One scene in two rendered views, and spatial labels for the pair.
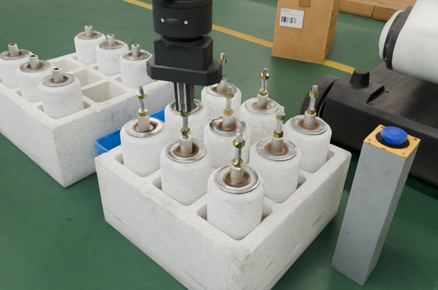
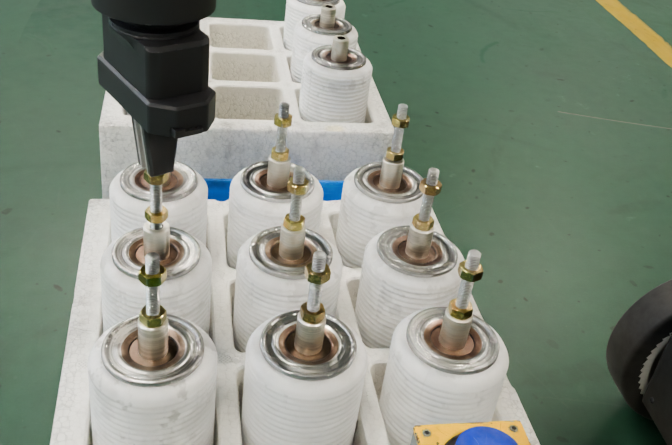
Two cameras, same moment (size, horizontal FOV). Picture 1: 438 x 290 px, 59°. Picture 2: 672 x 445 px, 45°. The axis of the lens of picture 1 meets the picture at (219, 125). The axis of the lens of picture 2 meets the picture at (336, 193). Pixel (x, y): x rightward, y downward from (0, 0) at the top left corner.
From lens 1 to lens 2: 45 cm
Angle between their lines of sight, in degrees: 31
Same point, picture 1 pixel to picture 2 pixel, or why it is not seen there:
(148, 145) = (133, 215)
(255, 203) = (141, 416)
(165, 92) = (364, 151)
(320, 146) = (435, 400)
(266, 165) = (249, 363)
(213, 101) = (349, 197)
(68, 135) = (130, 150)
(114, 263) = (32, 394)
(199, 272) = not seen: outside the picture
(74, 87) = not seen: hidden behind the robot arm
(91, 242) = (44, 340)
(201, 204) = not seen: hidden behind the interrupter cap
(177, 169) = (105, 277)
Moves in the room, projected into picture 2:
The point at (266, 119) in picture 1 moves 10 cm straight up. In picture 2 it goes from (392, 282) to (411, 188)
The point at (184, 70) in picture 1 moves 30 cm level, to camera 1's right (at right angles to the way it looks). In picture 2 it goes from (127, 84) to (471, 281)
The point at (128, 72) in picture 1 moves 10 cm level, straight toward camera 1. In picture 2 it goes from (306, 83) to (269, 110)
